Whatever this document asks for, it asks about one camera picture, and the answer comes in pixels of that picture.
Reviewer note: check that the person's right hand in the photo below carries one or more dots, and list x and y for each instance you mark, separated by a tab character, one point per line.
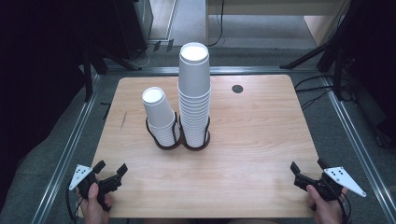
327	211

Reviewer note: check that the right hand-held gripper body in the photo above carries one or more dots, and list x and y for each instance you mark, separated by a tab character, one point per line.
341	179

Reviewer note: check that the tall stack of paper cups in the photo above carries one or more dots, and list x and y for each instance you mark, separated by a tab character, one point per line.
194	93

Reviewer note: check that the black power adapter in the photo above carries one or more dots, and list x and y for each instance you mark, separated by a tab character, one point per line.
157	45

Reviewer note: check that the black curtain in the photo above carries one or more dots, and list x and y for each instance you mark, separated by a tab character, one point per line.
37	77
373	46

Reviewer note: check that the short stack of paper cups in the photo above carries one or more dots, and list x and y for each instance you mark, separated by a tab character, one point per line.
158	112

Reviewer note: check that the black tripod stand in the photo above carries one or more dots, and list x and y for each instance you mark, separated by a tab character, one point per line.
305	57

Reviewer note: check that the dark cabinet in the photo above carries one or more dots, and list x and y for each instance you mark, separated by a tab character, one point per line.
130	25

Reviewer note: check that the aluminium frame rail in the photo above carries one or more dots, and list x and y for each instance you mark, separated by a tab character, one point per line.
249	70
67	155
358	146

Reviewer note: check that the black round table grommet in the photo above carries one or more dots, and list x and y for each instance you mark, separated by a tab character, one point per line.
237	89

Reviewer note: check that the person's left hand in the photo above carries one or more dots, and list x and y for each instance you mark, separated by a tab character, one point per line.
93	208

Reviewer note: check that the white desk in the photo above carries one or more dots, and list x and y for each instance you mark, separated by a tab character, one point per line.
264	6

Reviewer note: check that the black metal stand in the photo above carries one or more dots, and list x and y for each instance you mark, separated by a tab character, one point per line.
88	77

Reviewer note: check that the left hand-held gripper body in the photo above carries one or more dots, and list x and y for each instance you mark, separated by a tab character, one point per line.
107	185

